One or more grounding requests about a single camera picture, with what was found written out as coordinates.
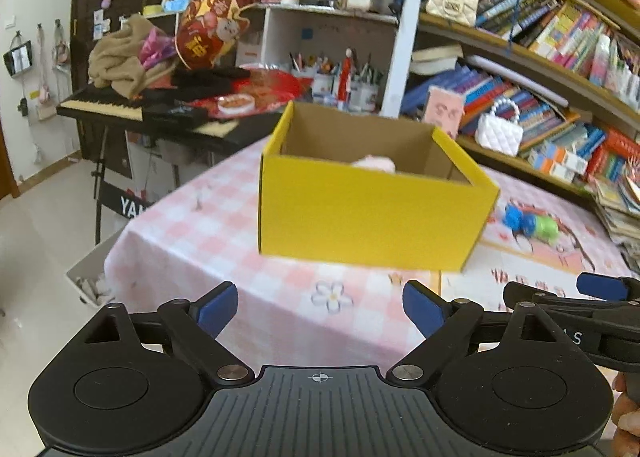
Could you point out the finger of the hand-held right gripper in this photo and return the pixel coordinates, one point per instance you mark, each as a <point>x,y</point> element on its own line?
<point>565,304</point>
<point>600,287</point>

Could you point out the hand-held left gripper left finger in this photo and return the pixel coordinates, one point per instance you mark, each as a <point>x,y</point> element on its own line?
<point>217,311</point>

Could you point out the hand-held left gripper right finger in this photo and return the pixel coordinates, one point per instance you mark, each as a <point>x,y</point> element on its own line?
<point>422,311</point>

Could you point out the yellow cardboard box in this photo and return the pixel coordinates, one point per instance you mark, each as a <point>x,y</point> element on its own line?
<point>370,217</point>

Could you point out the pink plush chick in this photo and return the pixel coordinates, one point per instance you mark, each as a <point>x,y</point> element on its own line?
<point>375,164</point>

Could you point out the person's right hand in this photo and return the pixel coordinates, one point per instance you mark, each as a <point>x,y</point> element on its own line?
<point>629,417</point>

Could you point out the pink checkered table mat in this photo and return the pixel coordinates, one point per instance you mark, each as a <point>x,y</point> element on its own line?
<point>225,247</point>

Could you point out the stack of paper booklets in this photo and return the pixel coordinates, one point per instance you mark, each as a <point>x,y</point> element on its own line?
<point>620,217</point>

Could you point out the blue and green toy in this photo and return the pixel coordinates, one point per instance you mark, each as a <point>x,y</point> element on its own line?
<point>532,226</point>

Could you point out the white floor bin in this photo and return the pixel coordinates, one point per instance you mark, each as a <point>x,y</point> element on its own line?
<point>92,277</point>

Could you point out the red thick dictionary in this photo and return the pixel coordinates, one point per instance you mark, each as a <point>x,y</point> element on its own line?
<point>615,157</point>

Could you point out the blue orange white carton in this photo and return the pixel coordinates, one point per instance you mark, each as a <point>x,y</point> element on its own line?
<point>545,164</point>
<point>570,159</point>

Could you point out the black keyboard stand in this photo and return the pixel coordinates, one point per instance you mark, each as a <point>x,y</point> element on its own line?
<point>107,197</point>

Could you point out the white quilted handbag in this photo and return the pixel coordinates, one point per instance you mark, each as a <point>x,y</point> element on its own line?
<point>499,134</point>

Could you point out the row of slanted books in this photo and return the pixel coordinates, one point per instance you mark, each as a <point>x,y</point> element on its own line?
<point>520,109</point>

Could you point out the pink cartoon cylinder container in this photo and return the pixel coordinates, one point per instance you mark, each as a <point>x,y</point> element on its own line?
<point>445,112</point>

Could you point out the black electric keyboard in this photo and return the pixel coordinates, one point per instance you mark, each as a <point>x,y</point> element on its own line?
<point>125,114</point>

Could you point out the white paper roll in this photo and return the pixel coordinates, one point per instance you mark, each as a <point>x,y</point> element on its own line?
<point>515,79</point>

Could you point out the pastel glitter bottle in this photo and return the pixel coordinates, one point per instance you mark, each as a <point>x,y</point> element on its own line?
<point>601,59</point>

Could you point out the red plastic wrapping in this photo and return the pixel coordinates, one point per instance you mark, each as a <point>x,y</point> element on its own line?
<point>270,87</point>

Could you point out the group of pen cups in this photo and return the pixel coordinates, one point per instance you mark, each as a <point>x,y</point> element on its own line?
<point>360,87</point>

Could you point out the black cloth item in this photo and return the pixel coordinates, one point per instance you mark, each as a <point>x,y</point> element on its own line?
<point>210,76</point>

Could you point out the red tassel ornament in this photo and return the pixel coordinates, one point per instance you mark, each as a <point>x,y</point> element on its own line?
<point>345,77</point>

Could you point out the stack of thick old books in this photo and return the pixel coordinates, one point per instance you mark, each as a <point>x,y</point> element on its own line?
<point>435,59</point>

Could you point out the wooden bookshelf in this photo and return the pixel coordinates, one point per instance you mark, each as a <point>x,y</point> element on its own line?
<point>505,39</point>

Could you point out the row of colourful books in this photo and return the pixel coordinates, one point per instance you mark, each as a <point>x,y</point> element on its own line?
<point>555,22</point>

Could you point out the beige crumpled cloth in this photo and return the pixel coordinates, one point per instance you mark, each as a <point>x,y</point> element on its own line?
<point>125,57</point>

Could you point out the red cartoon festival decoration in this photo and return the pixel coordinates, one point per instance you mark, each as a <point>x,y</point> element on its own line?
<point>210,22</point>

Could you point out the white support pole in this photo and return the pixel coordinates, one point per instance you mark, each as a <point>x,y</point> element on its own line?
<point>405,22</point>

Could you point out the white shelf unit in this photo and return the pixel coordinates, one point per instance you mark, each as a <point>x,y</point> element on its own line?
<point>310,32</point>

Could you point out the pink hanging small bag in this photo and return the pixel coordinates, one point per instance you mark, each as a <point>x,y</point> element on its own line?
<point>61,49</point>

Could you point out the dark hanging tote bag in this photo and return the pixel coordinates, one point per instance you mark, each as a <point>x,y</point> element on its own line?
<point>17,59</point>

